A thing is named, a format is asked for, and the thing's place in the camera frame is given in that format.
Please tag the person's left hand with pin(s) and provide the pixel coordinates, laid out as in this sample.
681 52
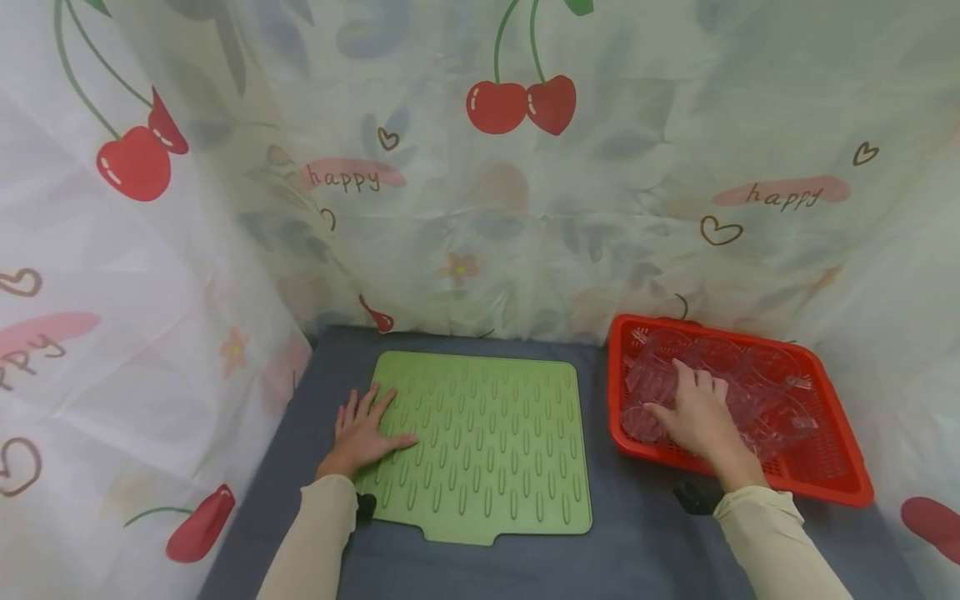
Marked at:
360 442

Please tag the person's left index finger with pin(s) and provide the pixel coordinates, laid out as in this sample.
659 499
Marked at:
385 403

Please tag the red plastic basket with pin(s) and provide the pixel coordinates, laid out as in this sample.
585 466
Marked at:
832 467

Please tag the person's right index finger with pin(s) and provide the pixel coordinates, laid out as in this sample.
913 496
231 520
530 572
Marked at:
681 375

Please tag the person's right middle finger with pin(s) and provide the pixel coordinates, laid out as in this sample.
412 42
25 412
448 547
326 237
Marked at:
703 383

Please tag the person's right hand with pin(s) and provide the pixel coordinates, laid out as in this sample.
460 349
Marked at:
701 421

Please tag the green ribbed silicone mat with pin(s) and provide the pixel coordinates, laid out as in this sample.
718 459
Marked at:
495 450

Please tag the pile of clear plastic containers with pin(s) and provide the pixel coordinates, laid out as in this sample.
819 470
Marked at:
765 375

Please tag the person's left ring finger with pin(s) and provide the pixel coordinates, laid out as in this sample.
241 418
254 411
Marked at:
352 406

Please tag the person's right forearm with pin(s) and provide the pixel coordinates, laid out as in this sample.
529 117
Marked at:
776 546

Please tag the person's left middle finger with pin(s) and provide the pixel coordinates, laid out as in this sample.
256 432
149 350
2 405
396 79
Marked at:
369 400

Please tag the person's left little finger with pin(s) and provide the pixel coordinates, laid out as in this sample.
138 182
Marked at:
340 417

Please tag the person's right thumb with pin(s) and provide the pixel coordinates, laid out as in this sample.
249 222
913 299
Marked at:
658 412

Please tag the person's right ring finger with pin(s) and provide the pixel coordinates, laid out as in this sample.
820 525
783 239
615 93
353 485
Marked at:
721 392

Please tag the person's left thumb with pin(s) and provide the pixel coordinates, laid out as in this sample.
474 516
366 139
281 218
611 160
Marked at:
399 441

